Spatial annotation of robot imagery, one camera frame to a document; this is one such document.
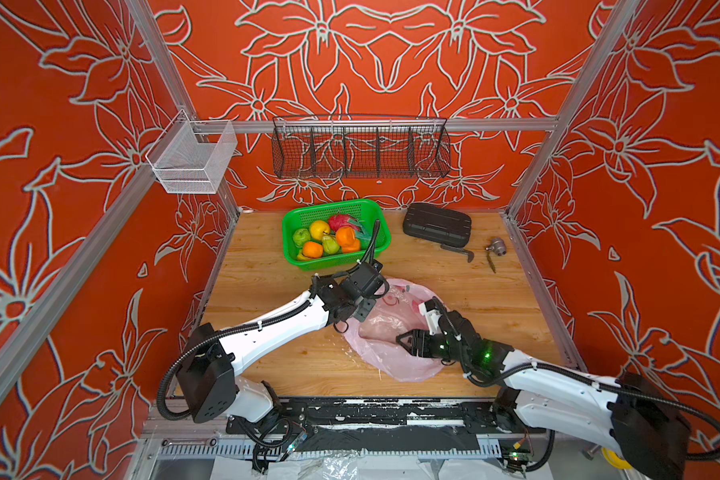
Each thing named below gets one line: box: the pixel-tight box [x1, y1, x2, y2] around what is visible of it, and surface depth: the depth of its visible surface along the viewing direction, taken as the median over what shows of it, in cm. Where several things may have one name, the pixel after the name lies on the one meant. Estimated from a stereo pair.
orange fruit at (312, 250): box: [302, 241, 323, 259], surface depth 102 cm
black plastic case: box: [402, 203, 472, 247], surface depth 109 cm
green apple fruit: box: [292, 228, 311, 248], surface depth 106 cm
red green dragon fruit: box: [328, 214, 363, 234], surface depth 109 cm
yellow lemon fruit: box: [309, 220, 331, 241], surface depth 109 cm
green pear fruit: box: [322, 235, 340, 254], surface depth 105 cm
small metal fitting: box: [485, 237, 507, 256], surface depth 108 cm
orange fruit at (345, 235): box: [335, 226, 356, 247], surface depth 100 cm
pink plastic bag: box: [342, 278, 445, 382], surface depth 77 cm
